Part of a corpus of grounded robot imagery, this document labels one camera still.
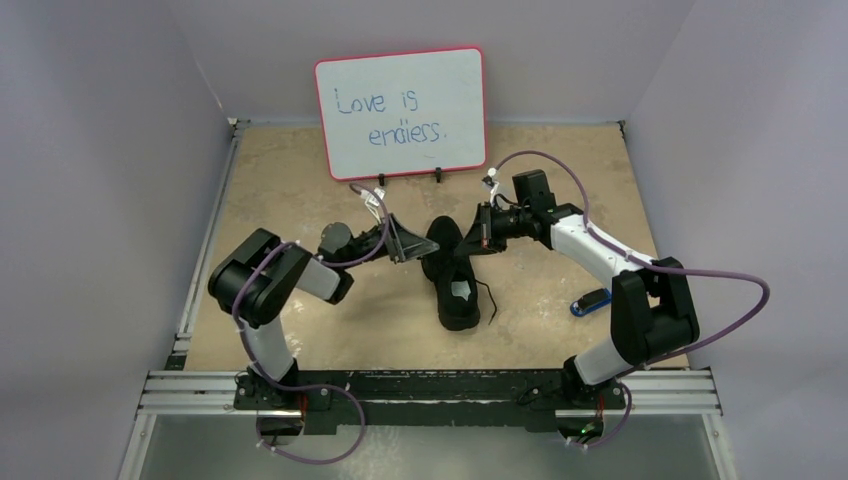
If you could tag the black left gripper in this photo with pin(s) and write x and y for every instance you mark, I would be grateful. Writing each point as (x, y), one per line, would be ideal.
(406, 245)

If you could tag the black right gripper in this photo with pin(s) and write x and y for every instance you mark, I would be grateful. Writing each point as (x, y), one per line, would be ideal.
(487, 225)

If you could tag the black shoelace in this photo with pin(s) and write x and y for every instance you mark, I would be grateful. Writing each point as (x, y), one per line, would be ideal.
(487, 304)

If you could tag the black shoe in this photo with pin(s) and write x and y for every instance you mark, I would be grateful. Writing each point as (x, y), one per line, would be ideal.
(452, 276)

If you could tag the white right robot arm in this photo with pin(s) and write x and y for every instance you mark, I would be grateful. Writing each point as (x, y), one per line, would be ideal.
(652, 312)

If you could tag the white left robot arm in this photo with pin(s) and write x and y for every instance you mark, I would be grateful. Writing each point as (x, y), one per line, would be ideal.
(255, 281)

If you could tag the blue black marker eraser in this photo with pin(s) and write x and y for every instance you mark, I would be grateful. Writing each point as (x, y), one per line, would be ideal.
(590, 302)

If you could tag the red framed whiteboard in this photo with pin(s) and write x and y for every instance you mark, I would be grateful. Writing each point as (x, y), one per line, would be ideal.
(405, 113)

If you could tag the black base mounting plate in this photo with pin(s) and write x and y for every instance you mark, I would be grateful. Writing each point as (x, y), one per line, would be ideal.
(532, 399)

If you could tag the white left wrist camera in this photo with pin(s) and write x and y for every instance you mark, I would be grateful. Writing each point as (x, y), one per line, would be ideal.
(372, 200)

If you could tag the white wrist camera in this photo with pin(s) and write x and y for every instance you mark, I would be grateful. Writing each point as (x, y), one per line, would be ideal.
(492, 184)
(372, 200)

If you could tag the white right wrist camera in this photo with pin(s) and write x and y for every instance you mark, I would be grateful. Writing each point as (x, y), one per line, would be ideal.
(492, 184)

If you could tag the aluminium extrusion rail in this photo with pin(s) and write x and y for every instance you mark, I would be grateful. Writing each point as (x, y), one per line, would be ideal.
(655, 392)

